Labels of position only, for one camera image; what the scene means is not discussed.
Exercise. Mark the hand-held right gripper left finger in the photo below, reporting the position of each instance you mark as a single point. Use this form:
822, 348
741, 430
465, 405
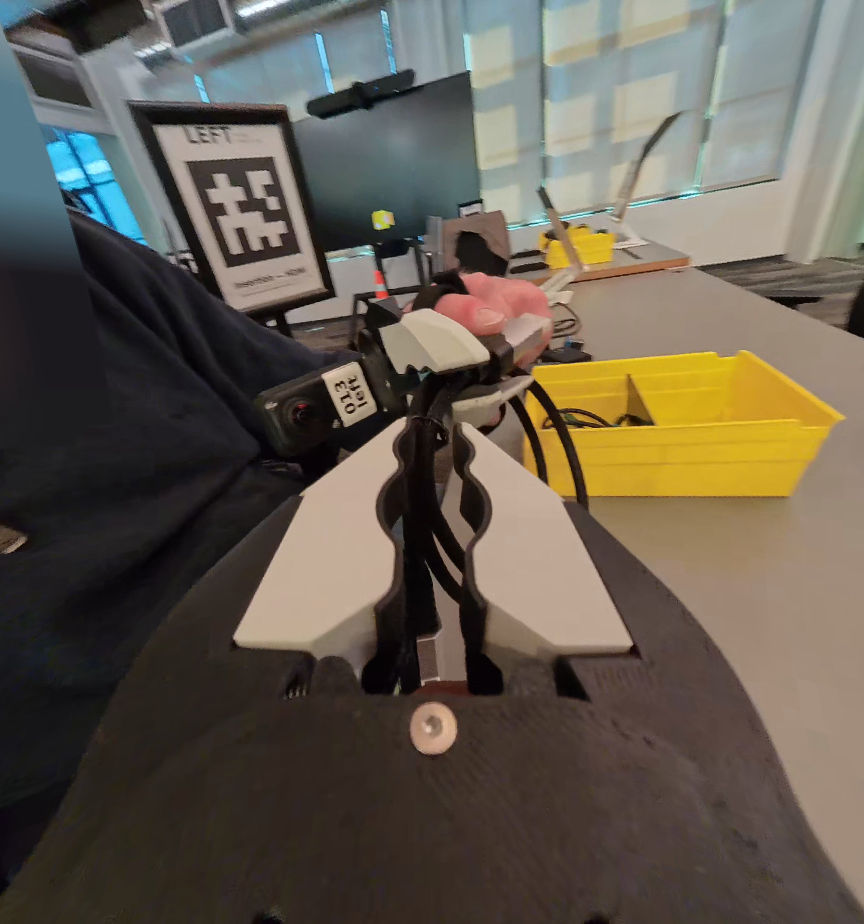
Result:
316, 570

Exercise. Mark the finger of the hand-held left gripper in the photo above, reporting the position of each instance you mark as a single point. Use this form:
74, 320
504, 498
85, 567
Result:
489, 401
432, 343

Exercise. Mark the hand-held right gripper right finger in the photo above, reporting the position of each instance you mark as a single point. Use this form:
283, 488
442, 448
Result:
547, 577

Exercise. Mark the orange traffic cone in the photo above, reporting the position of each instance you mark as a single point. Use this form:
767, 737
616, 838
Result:
381, 286

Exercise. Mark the yellow sticker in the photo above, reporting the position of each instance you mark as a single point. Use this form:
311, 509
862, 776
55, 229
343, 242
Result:
382, 219

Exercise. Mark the tilted dark board on stand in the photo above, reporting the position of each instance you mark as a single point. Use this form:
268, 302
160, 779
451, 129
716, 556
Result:
645, 162
558, 227

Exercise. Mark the small yellow bin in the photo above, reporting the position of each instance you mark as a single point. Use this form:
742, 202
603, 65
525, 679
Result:
583, 249

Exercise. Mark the large black screen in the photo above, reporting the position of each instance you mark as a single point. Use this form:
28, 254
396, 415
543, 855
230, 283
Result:
395, 166

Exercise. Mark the yellow plastic bin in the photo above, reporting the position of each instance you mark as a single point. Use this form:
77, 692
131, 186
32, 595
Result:
692, 447

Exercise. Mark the framed marker sign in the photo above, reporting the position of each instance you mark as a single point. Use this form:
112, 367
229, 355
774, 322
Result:
237, 202

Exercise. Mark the wooden side table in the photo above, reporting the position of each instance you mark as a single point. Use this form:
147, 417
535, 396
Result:
648, 260

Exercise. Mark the black video bar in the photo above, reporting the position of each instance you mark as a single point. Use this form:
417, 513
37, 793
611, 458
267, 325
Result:
359, 94

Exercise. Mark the white duct vent grille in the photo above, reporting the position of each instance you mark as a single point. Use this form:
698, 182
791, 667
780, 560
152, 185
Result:
193, 21

